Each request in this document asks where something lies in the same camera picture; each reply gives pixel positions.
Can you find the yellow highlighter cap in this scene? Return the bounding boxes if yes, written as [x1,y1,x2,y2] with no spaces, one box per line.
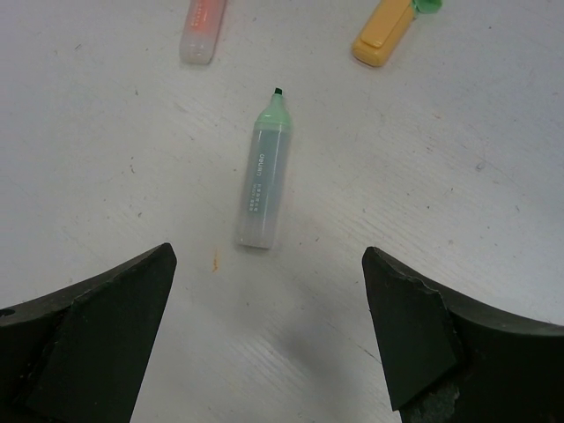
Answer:
[352,0,415,67]

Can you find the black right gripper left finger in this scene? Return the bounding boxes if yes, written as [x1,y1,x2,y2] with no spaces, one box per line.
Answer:
[1,243,177,422]

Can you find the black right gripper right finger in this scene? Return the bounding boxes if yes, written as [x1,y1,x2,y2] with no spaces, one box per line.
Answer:
[362,247,563,422]

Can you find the orange pink highlighter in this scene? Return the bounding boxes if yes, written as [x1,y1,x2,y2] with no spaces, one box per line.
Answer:
[179,0,227,64]

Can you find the green highlighter cap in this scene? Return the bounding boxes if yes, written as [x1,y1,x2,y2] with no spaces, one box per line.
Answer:
[412,0,442,14]

